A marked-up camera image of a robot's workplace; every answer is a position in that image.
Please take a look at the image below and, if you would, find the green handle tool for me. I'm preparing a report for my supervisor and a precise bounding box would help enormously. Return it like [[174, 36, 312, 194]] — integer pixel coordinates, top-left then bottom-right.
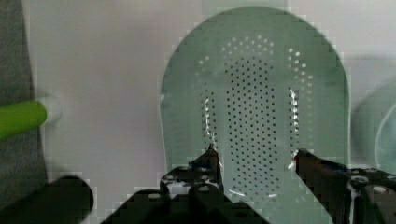
[[0, 101, 47, 139]]

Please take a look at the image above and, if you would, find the small green plate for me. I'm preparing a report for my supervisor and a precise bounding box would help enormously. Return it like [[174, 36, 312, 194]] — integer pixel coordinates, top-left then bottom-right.
[[350, 78, 396, 175]]

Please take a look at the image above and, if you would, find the black cylinder post lower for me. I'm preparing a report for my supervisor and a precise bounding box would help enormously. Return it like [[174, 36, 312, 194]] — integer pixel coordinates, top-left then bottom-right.
[[1, 175, 94, 224]]

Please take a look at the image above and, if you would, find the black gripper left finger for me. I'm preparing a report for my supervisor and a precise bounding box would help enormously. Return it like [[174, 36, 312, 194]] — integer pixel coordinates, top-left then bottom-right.
[[160, 144, 224, 199]]

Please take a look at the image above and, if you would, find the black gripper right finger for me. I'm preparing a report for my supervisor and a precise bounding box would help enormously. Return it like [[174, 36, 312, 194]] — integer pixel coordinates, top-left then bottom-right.
[[293, 149, 396, 224]]

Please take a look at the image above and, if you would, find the green oval strainer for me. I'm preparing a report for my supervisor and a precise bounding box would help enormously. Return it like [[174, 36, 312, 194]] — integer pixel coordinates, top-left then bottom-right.
[[160, 7, 349, 224]]

